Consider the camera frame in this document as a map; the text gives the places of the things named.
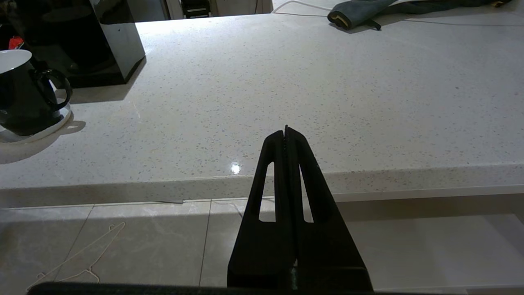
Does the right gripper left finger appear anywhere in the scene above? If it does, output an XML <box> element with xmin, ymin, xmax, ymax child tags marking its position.
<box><xmin>227</xmin><ymin>130</ymin><xmax>296</xmax><ymax>288</ymax></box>

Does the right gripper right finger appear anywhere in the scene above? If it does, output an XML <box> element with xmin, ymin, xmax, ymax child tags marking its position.
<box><xmin>285</xmin><ymin>125</ymin><xmax>374</xmax><ymax>291</ymax></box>

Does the grey-blue cloth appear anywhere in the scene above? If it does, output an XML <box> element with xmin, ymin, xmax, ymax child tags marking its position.
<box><xmin>327</xmin><ymin>0</ymin><xmax>512</xmax><ymax>31</ymax></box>

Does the white saucer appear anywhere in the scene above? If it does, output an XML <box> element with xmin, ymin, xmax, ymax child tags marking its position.
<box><xmin>0</xmin><ymin>102</ymin><xmax>75</xmax><ymax>144</ymax></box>

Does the black tissue box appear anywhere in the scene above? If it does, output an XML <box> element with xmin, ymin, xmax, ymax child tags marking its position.
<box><xmin>16</xmin><ymin>0</ymin><xmax>146</xmax><ymax>89</ymax></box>

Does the black cup white inside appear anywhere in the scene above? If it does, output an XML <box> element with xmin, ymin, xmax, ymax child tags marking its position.
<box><xmin>0</xmin><ymin>49</ymin><xmax>73</xmax><ymax>136</ymax></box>

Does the wire coat hanger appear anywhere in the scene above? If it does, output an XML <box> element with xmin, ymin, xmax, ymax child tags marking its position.
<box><xmin>27</xmin><ymin>221</ymin><xmax>126</xmax><ymax>292</ymax></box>

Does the thin white wire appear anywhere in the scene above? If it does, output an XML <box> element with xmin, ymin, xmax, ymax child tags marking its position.
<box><xmin>272</xmin><ymin>0</ymin><xmax>333</xmax><ymax>18</ymax></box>

